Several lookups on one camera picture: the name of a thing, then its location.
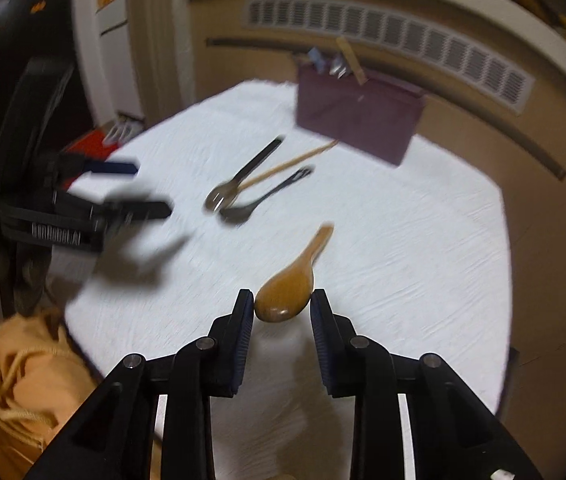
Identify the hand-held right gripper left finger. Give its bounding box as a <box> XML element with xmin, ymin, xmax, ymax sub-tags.
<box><xmin>23</xmin><ymin>288</ymin><xmax>256</xmax><ymax>480</ymax></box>

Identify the purple plastic utensil holder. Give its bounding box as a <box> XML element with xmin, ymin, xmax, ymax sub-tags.
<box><xmin>295</xmin><ymin>64</ymin><xmax>427</xmax><ymax>166</ymax></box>

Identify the white textured towel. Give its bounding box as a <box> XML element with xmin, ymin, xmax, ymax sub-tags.
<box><xmin>64</xmin><ymin>79</ymin><xmax>515</xmax><ymax>480</ymax></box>

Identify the red doormat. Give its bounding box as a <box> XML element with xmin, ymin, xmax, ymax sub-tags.
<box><xmin>62</xmin><ymin>127</ymin><xmax>120</xmax><ymax>155</ymax></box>

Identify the metal spoon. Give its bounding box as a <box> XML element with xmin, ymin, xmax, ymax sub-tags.
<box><xmin>329</xmin><ymin>54</ymin><xmax>350</xmax><ymax>80</ymax></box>

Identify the white cabinet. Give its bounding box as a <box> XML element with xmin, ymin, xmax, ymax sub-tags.
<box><xmin>72</xmin><ymin>0</ymin><xmax>131</xmax><ymax>128</ymax></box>

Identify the dark spoon with cutout handle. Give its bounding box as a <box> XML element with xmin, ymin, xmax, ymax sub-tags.
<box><xmin>219</xmin><ymin>164</ymin><xmax>315</xmax><ymax>224</ymax></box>

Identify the wooden spoon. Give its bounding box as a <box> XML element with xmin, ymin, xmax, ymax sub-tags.
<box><xmin>254</xmin><ymin>223</ymin><xmax>335</xmax><ymax>324</ymax></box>

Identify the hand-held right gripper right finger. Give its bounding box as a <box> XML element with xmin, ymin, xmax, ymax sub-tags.
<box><xmin>309</xmin><ymin>288</ymin><xmax>544</xmax><ymax>480</ymax></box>

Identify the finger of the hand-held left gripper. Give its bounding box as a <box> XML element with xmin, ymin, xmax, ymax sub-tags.
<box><xmin>92</xmin><ymin>200</ymin><xmax>174</xmax><ymax>229</ymax></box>
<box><xmin>54</xmin><ymin>156</ymin><xmax>142</xmax><ymax>177</ymax></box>

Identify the pair of grey slippers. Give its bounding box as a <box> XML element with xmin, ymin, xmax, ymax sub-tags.
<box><xmin>104</xmin><ymin>116</ymin><xmax>137</xmax><ymax>144</ymax></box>

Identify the tan drawstring bag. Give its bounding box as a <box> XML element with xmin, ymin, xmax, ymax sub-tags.
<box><xmin>0</xmin><ymin>309</ymin><xmax>106</xmax><ymax>463</ymax></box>

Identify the long grey vent grille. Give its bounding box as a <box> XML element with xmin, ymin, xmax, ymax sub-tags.
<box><xmin>247</xmin><ymin>0</ymin><xmax>535</xmax><ymax>112</ymax></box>

